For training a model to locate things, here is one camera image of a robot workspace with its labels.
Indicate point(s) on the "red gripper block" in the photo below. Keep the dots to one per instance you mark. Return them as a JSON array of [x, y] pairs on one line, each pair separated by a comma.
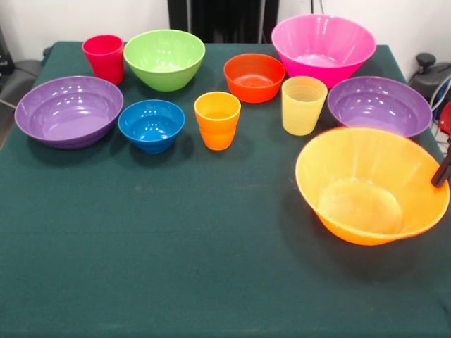
[[446, 119]]

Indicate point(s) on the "large yellow-orange plastic bowl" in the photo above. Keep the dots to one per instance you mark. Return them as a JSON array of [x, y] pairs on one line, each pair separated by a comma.
[[352, 169]]

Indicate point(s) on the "purple plastic bowl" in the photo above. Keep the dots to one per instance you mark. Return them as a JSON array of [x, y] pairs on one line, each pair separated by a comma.
[[67, 112], [377, 102]]

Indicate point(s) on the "black floor stand base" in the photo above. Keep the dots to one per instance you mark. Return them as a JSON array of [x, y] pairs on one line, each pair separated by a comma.
[[21, 74], [428, 75]]

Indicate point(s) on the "yellow plastic cup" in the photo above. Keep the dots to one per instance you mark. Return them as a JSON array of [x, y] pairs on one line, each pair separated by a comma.
[[303, 109]]

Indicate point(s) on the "large pink plastic bowl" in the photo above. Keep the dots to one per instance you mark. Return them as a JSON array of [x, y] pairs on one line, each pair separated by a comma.
[[317, 45]]

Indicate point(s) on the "red-orange plastic bowl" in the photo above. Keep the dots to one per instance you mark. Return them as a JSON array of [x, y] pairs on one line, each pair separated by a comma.
[[253, 79]]

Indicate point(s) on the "orange plastic cup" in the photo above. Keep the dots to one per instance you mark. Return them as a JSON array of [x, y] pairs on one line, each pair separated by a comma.
[[217, 123]]

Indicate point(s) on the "dark green table cloth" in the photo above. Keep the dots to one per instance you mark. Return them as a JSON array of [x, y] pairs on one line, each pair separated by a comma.
[[176, 229]]

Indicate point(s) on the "blue plastic bowl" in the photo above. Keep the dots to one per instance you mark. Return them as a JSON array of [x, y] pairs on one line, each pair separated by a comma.
[[151, 126]]

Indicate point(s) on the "green plastic bowl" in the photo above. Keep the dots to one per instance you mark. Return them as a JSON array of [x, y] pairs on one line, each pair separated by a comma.
[[163, 60]]

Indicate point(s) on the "red plastic cup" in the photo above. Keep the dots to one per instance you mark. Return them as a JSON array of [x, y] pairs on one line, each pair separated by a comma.
[[104, 60]]

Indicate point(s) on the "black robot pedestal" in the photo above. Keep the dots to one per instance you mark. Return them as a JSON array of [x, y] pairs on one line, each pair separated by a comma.
[[225, 21]]

